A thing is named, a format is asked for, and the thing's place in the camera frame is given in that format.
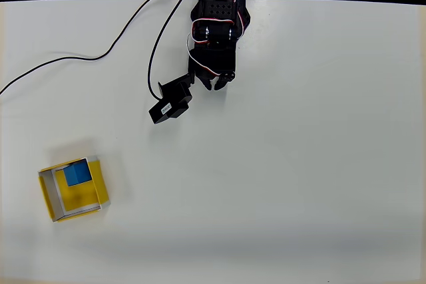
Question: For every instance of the blue cube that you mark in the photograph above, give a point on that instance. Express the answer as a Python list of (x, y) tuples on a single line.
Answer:
[(78, 175)]

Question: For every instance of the yellow open box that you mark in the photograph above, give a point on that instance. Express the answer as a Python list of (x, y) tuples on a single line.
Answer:
[(80, 199)]

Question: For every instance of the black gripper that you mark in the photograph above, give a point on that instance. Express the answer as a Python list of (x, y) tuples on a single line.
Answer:
[(210, 72)]

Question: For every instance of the black camera on bracket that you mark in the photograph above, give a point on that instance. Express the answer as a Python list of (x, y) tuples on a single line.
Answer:
[(173, 101)]

